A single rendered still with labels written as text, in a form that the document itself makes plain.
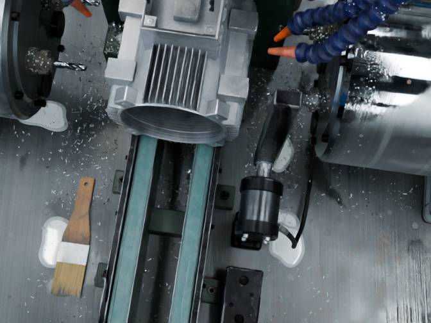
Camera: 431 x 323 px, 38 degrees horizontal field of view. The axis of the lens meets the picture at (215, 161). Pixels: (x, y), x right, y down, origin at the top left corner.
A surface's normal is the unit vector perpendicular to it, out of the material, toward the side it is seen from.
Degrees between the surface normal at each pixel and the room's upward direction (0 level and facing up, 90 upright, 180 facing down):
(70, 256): 0
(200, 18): 0
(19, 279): 0
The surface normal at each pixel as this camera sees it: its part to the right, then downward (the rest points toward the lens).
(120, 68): 0.03, -0.25
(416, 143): -0.11, 0.68
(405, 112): -0.07, 0.40
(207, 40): -0.15, 0.96
